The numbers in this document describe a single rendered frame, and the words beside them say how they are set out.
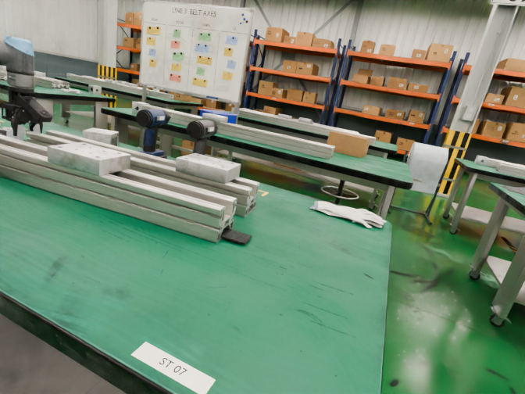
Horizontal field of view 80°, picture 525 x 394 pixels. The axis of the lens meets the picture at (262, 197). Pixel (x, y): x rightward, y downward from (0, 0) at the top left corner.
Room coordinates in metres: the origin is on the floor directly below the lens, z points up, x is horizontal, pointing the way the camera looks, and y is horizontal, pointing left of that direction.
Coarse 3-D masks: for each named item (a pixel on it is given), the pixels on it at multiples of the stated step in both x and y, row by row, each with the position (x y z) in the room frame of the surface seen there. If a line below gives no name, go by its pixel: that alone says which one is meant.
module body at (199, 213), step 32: (0, 160) 0.79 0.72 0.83; (32, 160) 0.77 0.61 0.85; (64, 192) 0.74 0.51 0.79; (96, 192) 0.73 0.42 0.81; (128, 192) 0.70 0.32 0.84; (160, 192) 0.68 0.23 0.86; (192, 192) 0.74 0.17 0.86; (160, 224) 0.68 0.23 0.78; (192, 224) 0.66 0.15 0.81; (224, 224) 0.69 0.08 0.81
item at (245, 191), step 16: (48, 144) 1.00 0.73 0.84; (96, 144) 1.03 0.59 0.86; (144, 160) 0.93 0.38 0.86; (160, 160) 0.97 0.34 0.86; (160, 176) 0.89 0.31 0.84; (176, 176) 0.89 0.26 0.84; (192, 176) 0.87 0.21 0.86; (224, 192) 0.84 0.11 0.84; (240, 192) 0.84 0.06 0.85; (256, 192) 0.91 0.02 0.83; (240, 208) 0.83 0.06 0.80
